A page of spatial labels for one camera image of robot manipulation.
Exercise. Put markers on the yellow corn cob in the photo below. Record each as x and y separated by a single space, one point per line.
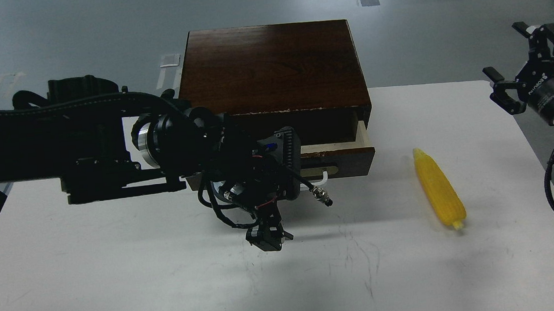
448 207

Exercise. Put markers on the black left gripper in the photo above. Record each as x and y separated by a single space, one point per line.
269 235

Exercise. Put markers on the white floor marker tape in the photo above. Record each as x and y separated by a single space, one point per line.
170 60

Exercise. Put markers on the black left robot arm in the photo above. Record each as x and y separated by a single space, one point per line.
105 142

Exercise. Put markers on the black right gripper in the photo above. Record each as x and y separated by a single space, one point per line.
535 81

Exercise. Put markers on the dark wooden drawer cabinet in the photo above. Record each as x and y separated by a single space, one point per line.
300 74

